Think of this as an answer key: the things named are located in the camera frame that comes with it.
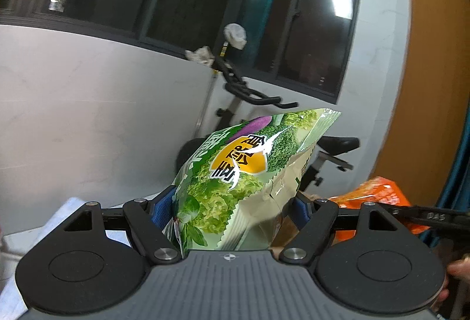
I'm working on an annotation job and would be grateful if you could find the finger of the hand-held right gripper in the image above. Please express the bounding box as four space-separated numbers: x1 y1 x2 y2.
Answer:
378 203 470 229

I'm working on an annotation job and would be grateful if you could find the green vegetable snack bag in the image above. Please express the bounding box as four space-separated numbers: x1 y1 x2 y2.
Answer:
162 108 341 251

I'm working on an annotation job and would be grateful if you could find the orange snack bag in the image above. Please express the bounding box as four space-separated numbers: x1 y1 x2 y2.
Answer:
328 176 430 242

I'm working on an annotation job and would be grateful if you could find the white crumpled cloth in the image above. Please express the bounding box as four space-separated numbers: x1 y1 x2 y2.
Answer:
224 23 247 50
184 46 215 67

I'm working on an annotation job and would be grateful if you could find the checked tablecloth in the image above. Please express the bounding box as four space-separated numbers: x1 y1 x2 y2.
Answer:
0 197 133 320

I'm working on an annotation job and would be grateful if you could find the person's right hand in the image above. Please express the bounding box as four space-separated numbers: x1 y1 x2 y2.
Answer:
439 257 470 302

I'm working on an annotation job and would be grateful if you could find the black exercise bike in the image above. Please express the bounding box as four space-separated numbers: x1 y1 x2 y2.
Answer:
175 48 360 203

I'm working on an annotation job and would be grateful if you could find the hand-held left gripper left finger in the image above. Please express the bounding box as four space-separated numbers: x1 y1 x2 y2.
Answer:
64 185 183 264

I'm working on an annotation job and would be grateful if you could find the wooden door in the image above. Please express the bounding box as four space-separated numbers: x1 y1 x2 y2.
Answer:
375 0 464 203

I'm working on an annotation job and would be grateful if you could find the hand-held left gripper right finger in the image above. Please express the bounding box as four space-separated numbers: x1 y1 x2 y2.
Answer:
280 193 397 264

